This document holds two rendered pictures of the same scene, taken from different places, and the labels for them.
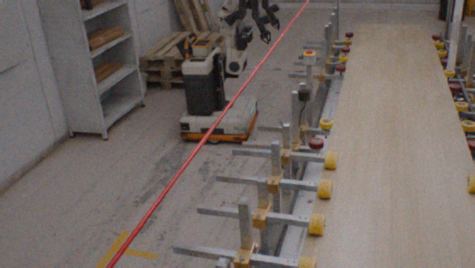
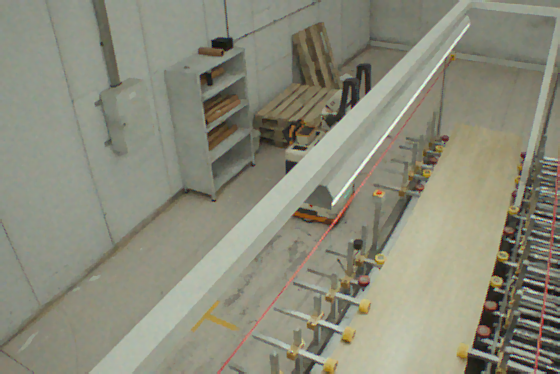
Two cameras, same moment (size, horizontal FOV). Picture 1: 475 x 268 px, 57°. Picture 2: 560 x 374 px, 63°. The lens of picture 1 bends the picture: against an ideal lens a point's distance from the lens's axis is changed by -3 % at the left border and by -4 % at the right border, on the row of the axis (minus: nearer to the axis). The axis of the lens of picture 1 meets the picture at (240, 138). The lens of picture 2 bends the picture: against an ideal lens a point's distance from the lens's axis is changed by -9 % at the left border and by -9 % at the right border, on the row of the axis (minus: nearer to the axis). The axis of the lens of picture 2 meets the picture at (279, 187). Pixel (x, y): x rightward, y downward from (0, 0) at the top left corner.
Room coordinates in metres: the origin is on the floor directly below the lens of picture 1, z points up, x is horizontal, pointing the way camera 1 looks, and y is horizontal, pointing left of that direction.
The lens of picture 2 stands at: (-0.24, -0.44, 3.18)
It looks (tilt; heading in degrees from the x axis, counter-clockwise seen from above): 33 degrees down; 13
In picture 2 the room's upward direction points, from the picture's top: 4 degrees counter-clockwise
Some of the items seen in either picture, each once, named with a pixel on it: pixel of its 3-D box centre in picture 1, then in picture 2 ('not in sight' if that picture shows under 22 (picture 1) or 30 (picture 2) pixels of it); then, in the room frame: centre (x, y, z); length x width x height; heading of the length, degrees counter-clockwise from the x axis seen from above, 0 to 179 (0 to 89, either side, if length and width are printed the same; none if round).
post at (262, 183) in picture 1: (264, 226); (298, 354); (1.51, -0.08, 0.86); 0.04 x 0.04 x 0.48; 72
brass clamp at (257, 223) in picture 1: (262, 214); (296, 348); (1.49, -0.07, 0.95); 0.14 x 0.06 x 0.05; 162
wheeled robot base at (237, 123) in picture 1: (220, 116); (317, 195); (4.19, 0.19, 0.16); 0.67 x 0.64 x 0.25; 76
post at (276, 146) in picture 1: (276, 187); (317, 321); (1.75, -0.15, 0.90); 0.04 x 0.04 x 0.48; 72
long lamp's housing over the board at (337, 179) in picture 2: not in sight; (418, 71); (2.13, -0.62, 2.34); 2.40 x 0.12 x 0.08; 162
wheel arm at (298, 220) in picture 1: (256, 215); (291, 349); (1.48, -0.04, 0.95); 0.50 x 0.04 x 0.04; 72
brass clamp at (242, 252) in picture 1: (246, 254); not in sight; (1.25, 0.01, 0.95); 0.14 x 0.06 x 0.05; 162
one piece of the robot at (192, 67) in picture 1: (207, 76); (309, 159); (4.21, 0.27, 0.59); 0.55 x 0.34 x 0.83; 166
